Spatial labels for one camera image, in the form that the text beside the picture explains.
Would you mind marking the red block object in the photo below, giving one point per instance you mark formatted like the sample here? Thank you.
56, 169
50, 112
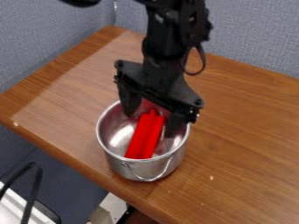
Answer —
145, 136

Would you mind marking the white box under table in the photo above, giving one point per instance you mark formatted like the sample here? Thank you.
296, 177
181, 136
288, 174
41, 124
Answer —
12, 205

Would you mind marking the metal pot with handle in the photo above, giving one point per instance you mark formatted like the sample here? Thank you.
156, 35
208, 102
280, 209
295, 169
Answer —
114, 130

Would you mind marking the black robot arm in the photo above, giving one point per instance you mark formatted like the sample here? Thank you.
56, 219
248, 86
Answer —
177, 28

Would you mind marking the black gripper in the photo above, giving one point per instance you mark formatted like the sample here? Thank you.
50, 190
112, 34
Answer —
157, 81

